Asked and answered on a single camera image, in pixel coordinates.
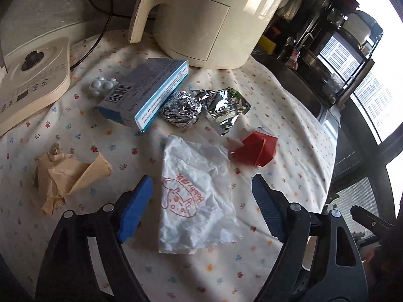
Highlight red paper carton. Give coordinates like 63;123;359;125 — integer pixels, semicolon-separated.
231;127;278;167

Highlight white printed paper bag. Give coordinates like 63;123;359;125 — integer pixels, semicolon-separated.
158;135;243;254

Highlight brown paper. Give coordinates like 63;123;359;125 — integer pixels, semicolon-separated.
34;143;112;216

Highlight blue white cardboard box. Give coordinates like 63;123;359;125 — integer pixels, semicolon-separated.
98;58;189;132

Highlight silver foil snack bag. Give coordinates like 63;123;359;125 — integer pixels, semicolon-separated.
191;87;251;136

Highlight floral white tablecloth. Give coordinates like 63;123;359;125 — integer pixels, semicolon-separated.
1;31;336;301

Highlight crumpled foil ball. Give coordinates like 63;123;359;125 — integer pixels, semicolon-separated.
160;91;203;128

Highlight stainless steel sink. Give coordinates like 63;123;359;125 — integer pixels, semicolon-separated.
251;53;328;124

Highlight silver pill blister pack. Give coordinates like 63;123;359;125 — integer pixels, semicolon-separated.
87;77;119;97

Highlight pink small bottle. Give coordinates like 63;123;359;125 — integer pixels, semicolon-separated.
286;47;300;70

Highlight black dish rack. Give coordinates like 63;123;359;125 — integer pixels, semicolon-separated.
298;0;384;107

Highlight cream induction cooker base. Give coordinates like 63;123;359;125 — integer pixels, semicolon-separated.
1;37;70;135

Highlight cream air fryer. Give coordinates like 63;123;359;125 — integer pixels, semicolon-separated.
128;0;282;69

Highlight black power cable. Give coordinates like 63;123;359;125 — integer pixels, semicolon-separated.
39;0;152;70

